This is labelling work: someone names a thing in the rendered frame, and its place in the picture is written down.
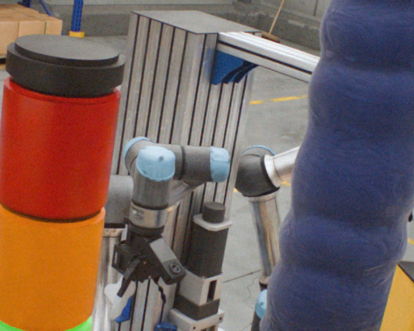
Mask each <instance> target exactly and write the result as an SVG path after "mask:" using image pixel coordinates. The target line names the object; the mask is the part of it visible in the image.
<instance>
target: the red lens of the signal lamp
mask: <svg viewBox="0 0 414 331"><path fill-rule="evenodd" d="M120 98H121V94H120V92H119V90H117V88H115V89H113V91H111V92H109V93H104V94H100V95H93V96H72V95H59V94H54V93H46V92H43V91H40V90H37V89H32V88H30V87H26V86H23V85H21V84H19V83H17V82H15V80H13V78H12V76H11V75H10V76H8V78H7V79H6V80H4V86H3V103H1V120H0V201H2V203H3V204H5V205H7V206H8V207H10V208H12V209H13V210H14V211H18V212H20V213H24V214H27V215H32V216H36V217H42V218H45V219H77V218H81V217H87V216H88V215H91V214H93V213H95V212H97V211H99V210H101V209H102V208H103V207H104V206H105V204H106V202H107V201H108V191H109V184H110V174H111V168H112V158H113V152H114V141H115V136H116V130H117V125H118V114H119V109H120Z"/></svg>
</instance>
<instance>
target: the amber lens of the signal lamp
mask: <svg viewBox="0 0 414 331"><path fill-rule="evenodd" d="M104 219H105V210H104V207H103V208H102V209H101V210H99V211H97V212H95V213H93V214H91V215H88V216H87V217H81V218H77V219H45V218H42V217H36V216H32V215H27V214H24V213H20V212H18V211H14V210H13V209H12V208H10V207H8V206H7V205H5V204H3V203H2V201H0V321H1V322H4V323H6V324H8V325H10V326H13V327H16V328H18V329H21V330H26V331H63V330H67V329H71V328H73V327H75V326H78V325H80V324H81V323H83V322H85V321H86V320H87V319H89V318H90V317H91V315H92V313H93V310H94V304H95V293H96V288H97V277H98V272H99V261H100V256H101V245H102V239H103V229H104Z"/></svg>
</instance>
